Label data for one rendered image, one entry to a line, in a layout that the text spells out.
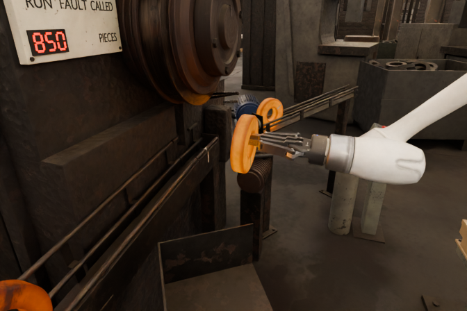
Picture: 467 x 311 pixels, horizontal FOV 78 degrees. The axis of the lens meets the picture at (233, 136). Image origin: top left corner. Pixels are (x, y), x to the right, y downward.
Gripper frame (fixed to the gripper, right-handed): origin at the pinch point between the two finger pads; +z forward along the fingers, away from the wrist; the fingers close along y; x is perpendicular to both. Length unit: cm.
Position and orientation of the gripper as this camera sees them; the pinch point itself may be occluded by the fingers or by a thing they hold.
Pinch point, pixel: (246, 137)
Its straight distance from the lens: 76.7
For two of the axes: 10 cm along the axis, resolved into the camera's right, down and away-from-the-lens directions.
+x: 0.5, -9.2, -3.9
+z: -9.5, -1.6, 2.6
